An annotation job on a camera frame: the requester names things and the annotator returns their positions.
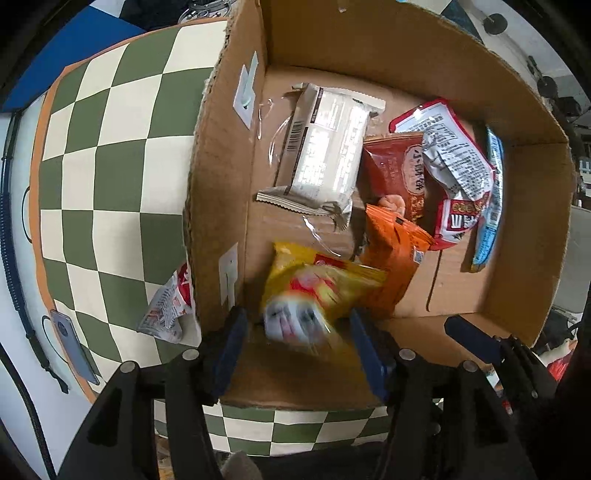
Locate red white jinzai snack pouch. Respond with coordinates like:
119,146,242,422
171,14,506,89
136,263,192,344

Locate yellow snack packet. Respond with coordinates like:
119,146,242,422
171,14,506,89
260,242,387,354

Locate orange snack packet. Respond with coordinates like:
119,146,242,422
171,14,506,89
360,205,434,319

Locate long blue snack bar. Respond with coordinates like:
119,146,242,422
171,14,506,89
470,127,504,273

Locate red white label snack pouch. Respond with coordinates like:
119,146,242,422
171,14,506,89
389,99,495,251

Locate brown shrimp snack packet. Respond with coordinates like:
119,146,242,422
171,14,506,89
362,132,425,222

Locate white wafer packet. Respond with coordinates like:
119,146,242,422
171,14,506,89
256,83,386,228

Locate blue smartphone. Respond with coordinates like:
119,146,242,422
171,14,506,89
50,310,99,385

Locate black power twister bar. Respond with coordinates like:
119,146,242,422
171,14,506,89
0,110,70,395

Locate open cardboard box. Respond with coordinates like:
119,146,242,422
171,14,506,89
182,0,577,411

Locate green checkered table mat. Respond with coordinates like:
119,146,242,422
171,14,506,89
28,18,394,458

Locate blue cushion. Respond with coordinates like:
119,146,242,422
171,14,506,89
1,6,144,113

